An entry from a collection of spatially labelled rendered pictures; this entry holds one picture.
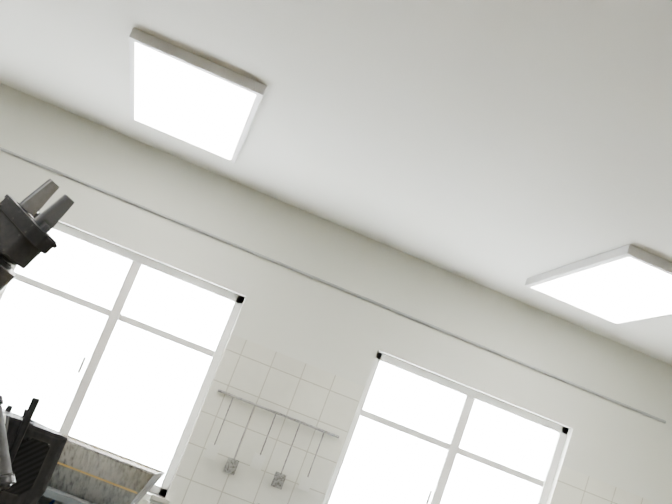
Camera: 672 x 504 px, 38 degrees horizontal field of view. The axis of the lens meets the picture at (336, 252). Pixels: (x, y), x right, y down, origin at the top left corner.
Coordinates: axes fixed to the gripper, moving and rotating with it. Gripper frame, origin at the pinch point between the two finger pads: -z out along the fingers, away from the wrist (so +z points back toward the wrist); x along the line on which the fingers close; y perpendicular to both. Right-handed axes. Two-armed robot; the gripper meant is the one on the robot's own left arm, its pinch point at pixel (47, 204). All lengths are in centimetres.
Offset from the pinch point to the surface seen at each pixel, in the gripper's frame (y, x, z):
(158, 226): 348, 293, -19
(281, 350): 410, 205, -17
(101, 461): 129, 49, 47
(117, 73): 227, 278, -57
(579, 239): 328, 75, -156
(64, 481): 130, 54, 58
